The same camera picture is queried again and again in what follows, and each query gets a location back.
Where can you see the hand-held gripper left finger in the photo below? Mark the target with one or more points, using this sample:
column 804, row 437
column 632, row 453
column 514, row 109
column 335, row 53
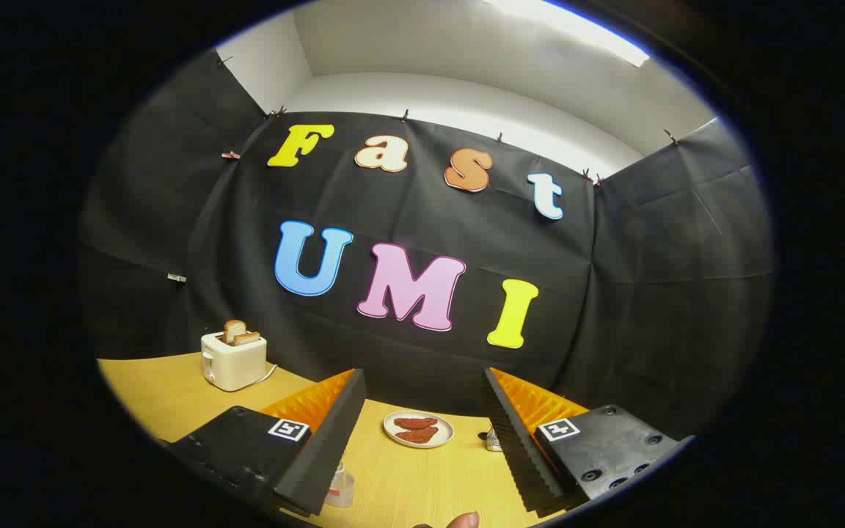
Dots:
column 327, row 447

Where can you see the wooden table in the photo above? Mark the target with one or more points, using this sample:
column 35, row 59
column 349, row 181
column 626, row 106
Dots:
column 422, row 484

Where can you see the brown meat patty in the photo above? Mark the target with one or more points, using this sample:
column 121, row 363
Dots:
column 417, row 435
column 415, row 423

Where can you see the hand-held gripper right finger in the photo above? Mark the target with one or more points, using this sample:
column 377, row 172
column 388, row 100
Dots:
column 518, row 447

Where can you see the toast slice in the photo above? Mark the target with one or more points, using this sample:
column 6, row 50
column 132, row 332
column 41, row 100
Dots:
column 248, row 339
column 233, row 330

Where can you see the clear juice bottle pink label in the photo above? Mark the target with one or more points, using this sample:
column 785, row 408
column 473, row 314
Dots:
column 339, row 490

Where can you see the cream toaster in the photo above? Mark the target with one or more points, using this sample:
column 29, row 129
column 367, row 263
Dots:
column 235, row 363

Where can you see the white round plate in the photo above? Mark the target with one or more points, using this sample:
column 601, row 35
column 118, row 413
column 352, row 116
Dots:
column 428, row 442

